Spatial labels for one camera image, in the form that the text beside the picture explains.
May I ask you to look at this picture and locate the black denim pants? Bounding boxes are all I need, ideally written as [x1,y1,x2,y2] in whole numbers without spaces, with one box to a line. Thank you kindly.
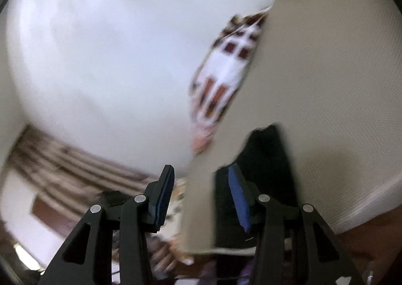
[214,125,299,249]

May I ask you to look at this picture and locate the white floral pillow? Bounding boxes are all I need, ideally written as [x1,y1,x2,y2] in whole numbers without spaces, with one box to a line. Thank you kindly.
[147,178,196,276]

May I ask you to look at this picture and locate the beige textured mattress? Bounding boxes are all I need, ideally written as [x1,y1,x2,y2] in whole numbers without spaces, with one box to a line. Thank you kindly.
[181,0,401,254]

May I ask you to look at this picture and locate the pink checked pillow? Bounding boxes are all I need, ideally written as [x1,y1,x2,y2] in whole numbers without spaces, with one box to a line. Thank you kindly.
[189,7,270,155]

